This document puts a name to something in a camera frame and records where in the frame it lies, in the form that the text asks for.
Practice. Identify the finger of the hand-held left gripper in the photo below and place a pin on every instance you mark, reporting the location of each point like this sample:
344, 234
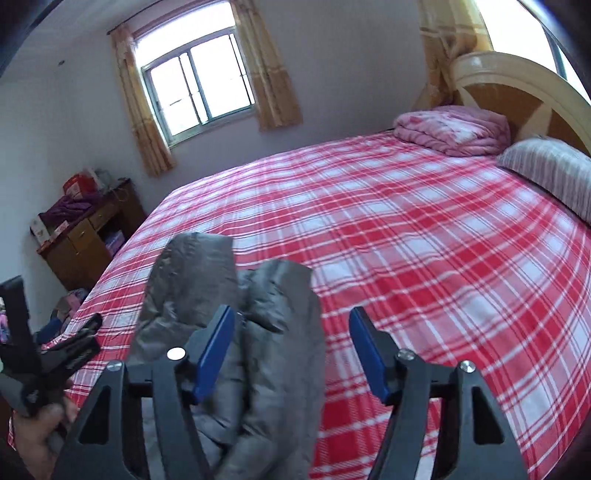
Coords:
74, 339
76, 357

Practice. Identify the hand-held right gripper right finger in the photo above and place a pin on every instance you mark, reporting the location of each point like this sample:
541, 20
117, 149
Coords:
369, 355

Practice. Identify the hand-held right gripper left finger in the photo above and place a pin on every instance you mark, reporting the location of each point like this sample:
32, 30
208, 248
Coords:
214, 350

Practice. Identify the grey down jacket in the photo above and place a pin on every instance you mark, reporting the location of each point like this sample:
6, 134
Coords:
277, 346

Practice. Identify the pile of clothes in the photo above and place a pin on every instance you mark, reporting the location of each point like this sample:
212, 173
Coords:
64, 314

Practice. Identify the person's left hand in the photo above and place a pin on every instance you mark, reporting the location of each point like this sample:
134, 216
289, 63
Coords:
39, 438

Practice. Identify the wooden desk with drawers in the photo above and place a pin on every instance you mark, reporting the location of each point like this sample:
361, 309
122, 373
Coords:
78, 251

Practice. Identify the white printed box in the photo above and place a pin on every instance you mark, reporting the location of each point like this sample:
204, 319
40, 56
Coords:
40, 230

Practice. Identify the purple clothing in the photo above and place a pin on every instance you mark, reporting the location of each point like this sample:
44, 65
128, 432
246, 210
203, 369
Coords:
69, 207

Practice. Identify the bed with red plaid sheet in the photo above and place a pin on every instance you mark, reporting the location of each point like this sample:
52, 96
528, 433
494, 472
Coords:
415, 230

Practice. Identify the red gift box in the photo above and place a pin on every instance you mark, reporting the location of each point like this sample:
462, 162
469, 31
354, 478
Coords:
79, 182

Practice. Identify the yellow patterned curtain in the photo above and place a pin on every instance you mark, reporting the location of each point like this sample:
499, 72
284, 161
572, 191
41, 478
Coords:
270, 69
145, 120

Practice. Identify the pink folded blanket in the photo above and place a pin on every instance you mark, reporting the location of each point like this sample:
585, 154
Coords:
450, 129

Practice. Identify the striped pillow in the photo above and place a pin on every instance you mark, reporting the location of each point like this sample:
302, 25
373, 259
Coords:
549, 170

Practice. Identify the window with sliding panes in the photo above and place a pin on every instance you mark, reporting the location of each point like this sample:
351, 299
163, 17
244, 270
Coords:
198, 83

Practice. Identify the wooden headboard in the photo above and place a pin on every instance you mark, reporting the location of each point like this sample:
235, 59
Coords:
521, 92

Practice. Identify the yellow curtain beside headboard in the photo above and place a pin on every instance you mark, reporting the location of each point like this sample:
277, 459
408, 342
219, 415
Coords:
445, 55

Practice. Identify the bright window beside headboard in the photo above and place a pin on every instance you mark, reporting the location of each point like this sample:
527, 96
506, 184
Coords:
517, 27

